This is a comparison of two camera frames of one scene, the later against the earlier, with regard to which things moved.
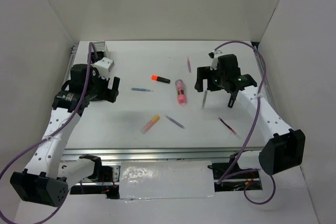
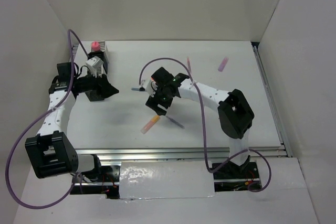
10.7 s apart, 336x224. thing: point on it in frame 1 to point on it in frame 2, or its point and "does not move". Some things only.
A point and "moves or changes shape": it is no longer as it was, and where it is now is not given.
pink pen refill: [189, 64] does not move
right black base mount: [220, 169] does not move
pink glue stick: [180, 87] moves or changes shape
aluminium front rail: [198, 155] does not move
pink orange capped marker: [144, 129] does not move
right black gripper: [203, 73] to [154, 102]
